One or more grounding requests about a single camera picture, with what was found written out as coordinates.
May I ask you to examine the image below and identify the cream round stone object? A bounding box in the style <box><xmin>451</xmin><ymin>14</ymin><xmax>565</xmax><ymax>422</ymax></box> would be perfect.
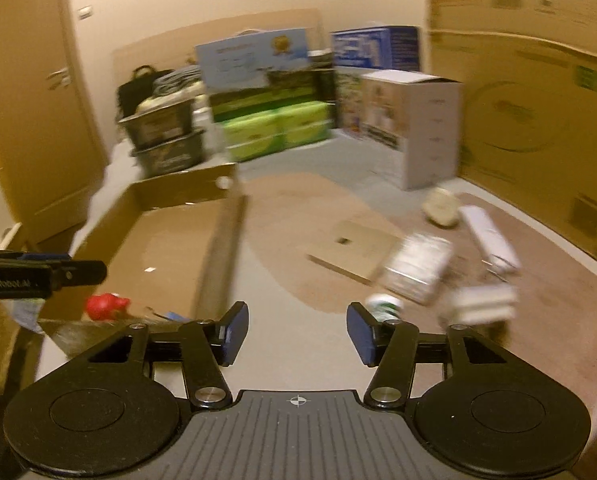
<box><xmin>422</xmin><ymin>188</ymin><xmax>461</xmax><ymax>229</ymax></box>

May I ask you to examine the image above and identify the white handle metal tool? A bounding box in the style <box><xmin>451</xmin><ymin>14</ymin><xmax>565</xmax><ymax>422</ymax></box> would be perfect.
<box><xmin>459</xmin><ymin>205</ymin><xmax>522</xmax><ymax>276</ymax></box>

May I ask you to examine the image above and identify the black handbag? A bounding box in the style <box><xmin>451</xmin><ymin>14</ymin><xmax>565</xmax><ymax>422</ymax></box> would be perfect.
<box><xmin>116</xmin><ymin>65</ymin><xmax>172</xmax><ymax>119</ymax></box>

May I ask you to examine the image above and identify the flat gold square box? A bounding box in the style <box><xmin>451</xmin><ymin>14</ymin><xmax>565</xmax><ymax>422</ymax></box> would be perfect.
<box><xmin>306</xmin><ymin>221</ymin><xmax>400</xmax><ymax>285</ymax></box>

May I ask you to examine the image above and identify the white product box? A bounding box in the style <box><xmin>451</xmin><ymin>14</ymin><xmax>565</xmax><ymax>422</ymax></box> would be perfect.
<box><xmin>360</xmin><ymin>70</ymin><xmax>463</xmax><ymax>191</ymax></box>

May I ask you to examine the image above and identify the white square lidded container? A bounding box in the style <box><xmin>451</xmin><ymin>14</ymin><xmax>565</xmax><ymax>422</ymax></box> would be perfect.
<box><xmin>439</xmin><ymin>283</ymin><xmax>519</xmax><ymax>327</ymax></box>

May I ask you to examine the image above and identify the green tissue pack left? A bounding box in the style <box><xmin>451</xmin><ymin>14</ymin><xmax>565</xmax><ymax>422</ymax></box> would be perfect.
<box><xmin>221</xmin><ymin>112</ymin><xmax>285</xmax><ymax>162</ymax></box>

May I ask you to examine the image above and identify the light blue cow milk box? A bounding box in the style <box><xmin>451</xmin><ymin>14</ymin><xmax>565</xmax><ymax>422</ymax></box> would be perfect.
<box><xmin>195</xmin><ymin>28</ymin><xmax>315</xmax><ymax>118</ymax></box>

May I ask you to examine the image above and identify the red small toy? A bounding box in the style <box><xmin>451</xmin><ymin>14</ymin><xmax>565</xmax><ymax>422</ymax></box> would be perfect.
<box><xmin>85</xmin><ymin>292</ymin><xmax>130</xmax><ymax>321</ymax></box>

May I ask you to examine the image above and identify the flat cardboard sheet behind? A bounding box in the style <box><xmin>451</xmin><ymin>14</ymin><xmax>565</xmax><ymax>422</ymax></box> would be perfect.
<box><xmin>113</xmin><ymin>9</ymin><xmax>327</xmax><ymax>87</ymax></box>

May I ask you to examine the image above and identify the large brown cardboard box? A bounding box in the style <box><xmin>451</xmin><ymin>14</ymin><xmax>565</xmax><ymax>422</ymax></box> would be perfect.
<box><xmin>427</xmin><ymin>0</ymin><xmax>597</xmax><ymax>259</ymax></box>

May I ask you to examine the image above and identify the clear box of floss picks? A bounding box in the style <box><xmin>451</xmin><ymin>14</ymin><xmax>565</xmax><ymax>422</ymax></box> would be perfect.
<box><xmin>381</xmin><ymin>232</ymin><xmax>453</xmax><ymax>304</ymax></box>

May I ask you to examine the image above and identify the folded grey cloth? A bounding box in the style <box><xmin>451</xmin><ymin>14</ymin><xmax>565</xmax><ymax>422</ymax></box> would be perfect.
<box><xmin>152</xmin><ymin>65</ymin><xmax>202</xmax><ymax>96</ymax></box>

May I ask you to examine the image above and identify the green tissue pack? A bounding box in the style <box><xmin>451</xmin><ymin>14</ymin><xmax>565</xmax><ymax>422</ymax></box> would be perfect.
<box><xmin>221</xmin><ymin>112</ymin><xmax>285</xmax><ymax>162</ymax></box>
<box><xmin>278</xmin><ymin>101</ymin><xmax>332</xmax><ymax>148</ymax></box>

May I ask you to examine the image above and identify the wooden door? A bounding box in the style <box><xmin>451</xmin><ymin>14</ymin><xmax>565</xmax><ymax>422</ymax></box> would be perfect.
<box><xmin>0</xmin><ymin>0</ymin><xmax>108</xmax><ymax>252</ymax></box>

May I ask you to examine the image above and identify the white green small bottle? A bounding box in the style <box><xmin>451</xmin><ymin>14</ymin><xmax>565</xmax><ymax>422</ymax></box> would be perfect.
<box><xmin>364</xmin><ymin>294</ymin><xmax>403</xmax><ymax>323</ymax></box>

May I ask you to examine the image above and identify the shallow open cardboard tray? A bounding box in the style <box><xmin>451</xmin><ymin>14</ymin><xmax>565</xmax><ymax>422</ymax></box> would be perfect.
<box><xmin>38</xmin><ymin>164</ymin><xmax>248</xmax><ymax>358</ymax></box>

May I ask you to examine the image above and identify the green tissue pack right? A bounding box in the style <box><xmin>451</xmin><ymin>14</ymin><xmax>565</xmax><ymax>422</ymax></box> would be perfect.
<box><xmin>278</xmin><ymin>101</ymin><xmax>332</xmax><ymax>148</ymax></box>

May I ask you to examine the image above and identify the blue milk carton box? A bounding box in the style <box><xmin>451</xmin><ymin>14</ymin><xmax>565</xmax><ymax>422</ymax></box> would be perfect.
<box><xmin>331</xmin><ymin>25</ymin><xmax>422</xmax><ymax>72</ymax></box>

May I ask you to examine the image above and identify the lower dark food tray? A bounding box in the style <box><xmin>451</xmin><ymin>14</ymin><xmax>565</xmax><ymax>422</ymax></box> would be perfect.
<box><xmin>131</xmin><ymin>128</ymin><xmax>205</xmax><ymax>178</ymax></box>

